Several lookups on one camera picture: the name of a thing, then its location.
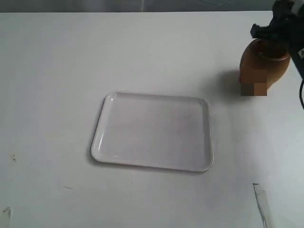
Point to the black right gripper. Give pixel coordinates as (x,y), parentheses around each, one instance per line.
(287,26)

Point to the brown wooden mortar cup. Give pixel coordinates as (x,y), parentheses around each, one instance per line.
(262,64)

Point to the white plastic tray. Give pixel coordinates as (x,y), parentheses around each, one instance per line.
(155,131)

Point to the clear tape strip right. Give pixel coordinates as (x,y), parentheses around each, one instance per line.
(263,206)

